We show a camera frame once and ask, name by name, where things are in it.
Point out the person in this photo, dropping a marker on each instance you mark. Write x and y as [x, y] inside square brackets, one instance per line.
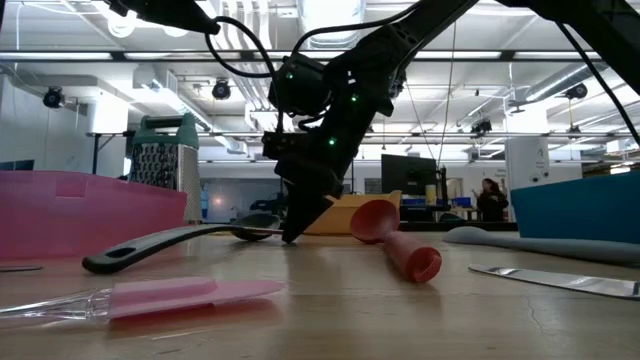
[492, 202]

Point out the teal plastic bin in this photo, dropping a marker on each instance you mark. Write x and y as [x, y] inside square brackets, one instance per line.
[580, 210]

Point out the yellow cylinder container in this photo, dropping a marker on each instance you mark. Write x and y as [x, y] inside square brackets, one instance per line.
[430, 195]

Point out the black table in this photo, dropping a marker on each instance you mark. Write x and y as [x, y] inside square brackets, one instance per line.
[95, 150]

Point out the pink translucent plastic bin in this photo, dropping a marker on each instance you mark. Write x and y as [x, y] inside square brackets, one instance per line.
[75, 215]

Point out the grey-blue silicone spoon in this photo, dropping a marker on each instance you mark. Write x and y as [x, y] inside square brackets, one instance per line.
[550, 246]

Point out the green-topped metal box grater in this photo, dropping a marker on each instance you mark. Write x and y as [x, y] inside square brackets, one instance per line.
[165, 165]

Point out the blue storage crate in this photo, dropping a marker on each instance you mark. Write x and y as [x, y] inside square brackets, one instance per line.
[462, 202]

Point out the black crossbar with light strips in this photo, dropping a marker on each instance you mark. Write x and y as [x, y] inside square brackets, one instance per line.
[117, 56]

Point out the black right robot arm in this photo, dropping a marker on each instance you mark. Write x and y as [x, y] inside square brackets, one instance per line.
[380, 55]

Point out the white pillar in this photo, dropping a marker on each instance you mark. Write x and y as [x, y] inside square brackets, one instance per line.
[525, 165]

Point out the silver ventilation duct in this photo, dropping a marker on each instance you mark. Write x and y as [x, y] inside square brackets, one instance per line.
[330, 20]

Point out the orange plastic bin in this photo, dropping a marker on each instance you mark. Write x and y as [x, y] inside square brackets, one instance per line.
[345, 215]

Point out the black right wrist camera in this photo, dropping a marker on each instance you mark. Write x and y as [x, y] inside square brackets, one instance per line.
[280, 146]

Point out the small black robot arm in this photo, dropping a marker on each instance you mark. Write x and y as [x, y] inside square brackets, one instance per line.
[265, 205]

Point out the black ceiling camera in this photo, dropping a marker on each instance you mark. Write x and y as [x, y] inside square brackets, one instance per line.
[52, 97]
[577, 90]
[480, 125]
[221, 90]

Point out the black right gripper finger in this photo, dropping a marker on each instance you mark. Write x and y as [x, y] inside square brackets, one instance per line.
[300, 215]

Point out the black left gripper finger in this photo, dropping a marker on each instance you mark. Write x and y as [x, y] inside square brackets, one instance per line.
[190, 17]

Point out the black aluminium table frame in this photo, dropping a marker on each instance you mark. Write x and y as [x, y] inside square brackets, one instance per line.
[425, 226]

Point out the black solid serving spoon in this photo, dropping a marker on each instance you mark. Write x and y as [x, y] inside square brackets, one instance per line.
[150, 245]

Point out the black computer monitor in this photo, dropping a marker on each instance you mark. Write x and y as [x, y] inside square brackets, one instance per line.
[407, 175]

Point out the small pink silicone spatula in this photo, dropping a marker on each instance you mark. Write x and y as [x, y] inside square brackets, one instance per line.
[175, 295]

